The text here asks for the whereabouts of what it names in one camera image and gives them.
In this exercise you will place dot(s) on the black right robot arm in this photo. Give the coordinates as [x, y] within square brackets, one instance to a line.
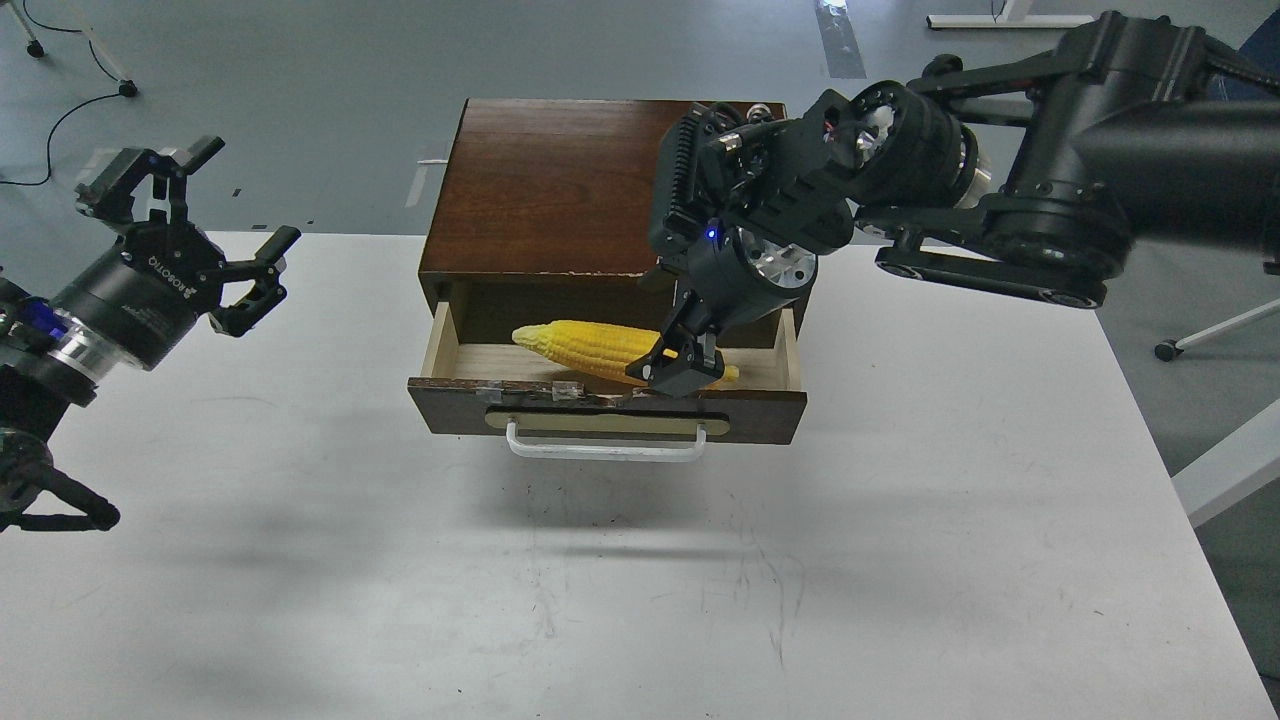
[1032, 179]

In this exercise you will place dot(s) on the white table base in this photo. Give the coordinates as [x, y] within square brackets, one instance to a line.
[1007, 15]

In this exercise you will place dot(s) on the white table leg with caster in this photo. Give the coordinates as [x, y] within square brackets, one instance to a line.
[34, 48]

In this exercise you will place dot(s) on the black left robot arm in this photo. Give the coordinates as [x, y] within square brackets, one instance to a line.
[51, 361]

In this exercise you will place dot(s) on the dark wooden drawer cabinet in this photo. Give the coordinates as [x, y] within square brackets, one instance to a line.
[543, 215]

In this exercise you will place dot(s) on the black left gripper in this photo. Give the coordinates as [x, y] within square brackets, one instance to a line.
[144, 294]

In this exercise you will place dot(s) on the grey floor tape strip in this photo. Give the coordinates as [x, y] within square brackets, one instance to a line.
[840, 44]

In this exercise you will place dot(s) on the wooden drawer with white handle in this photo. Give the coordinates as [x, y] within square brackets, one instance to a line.
[474, 378]

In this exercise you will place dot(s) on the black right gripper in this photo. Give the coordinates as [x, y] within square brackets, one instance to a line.
[736, 277]

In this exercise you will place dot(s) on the yellow corn cob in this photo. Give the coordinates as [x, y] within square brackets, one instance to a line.
[599, 349]

